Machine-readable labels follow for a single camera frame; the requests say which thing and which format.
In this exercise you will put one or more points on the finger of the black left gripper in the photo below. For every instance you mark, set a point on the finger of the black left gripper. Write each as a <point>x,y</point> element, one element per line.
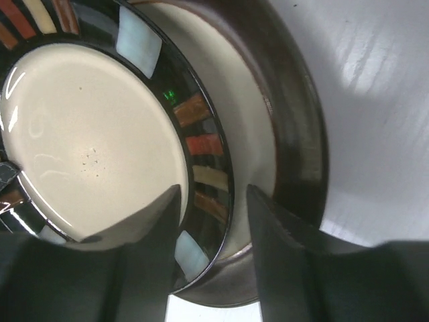
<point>6,177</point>

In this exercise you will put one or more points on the black rimmed round plate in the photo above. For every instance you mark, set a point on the black rimmed round plate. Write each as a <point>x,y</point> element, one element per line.
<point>100,114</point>

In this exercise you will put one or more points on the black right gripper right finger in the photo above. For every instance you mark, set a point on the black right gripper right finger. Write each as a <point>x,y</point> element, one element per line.
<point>305,274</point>

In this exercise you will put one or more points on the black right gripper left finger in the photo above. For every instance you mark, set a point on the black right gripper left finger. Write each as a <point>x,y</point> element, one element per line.
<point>42,281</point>

